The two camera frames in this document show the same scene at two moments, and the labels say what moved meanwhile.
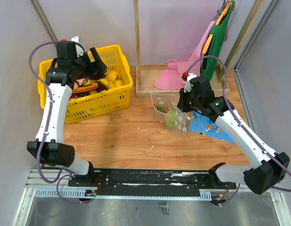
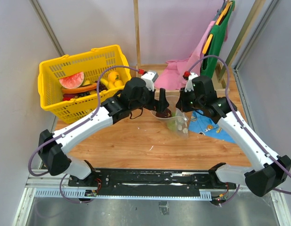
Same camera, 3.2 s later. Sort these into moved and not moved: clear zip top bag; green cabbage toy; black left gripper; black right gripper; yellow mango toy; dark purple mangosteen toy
Moved: black left gripper; dark purple mangosteen toy
Not moved: black right gripper; clear zip top bag; green cabbage toy; yellow mango toy
